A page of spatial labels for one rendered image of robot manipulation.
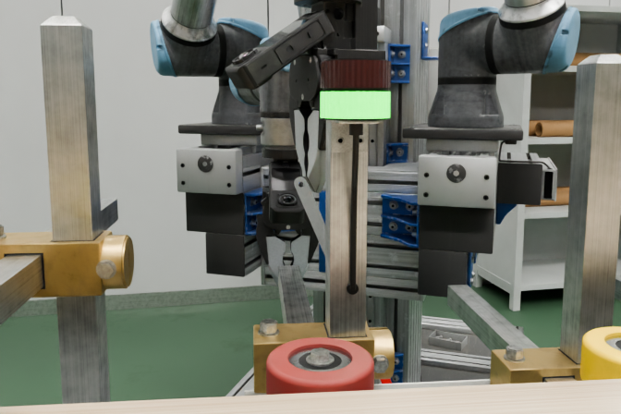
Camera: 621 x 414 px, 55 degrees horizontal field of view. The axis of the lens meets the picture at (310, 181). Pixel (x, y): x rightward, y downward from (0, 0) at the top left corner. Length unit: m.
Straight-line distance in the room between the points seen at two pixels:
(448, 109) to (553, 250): 2.77
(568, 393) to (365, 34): 0.40
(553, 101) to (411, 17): 2.42
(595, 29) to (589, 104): 3.32
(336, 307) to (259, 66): 0.24
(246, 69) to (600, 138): 0.34
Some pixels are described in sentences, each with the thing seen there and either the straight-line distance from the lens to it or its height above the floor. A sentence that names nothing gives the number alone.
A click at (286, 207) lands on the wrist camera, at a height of 0.96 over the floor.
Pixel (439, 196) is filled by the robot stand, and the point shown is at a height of 0.92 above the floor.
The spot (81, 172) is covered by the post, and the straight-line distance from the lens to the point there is 0.57.
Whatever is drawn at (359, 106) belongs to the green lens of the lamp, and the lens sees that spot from 0.49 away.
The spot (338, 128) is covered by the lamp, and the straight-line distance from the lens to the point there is 0.55.
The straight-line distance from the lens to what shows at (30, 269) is 0.56.
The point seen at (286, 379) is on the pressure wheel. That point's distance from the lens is 0.44.
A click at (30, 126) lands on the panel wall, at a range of 3.25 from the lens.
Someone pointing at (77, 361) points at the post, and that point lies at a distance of 0.62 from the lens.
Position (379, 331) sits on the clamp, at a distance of 0.61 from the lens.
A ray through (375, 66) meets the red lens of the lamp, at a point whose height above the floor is 1.12.
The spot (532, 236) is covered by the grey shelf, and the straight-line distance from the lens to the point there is 3.83.
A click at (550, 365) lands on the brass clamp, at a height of 0.83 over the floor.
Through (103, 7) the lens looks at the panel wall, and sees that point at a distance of 3.21.
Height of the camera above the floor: 1.10
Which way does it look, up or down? 8 degrees down
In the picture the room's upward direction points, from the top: straight up
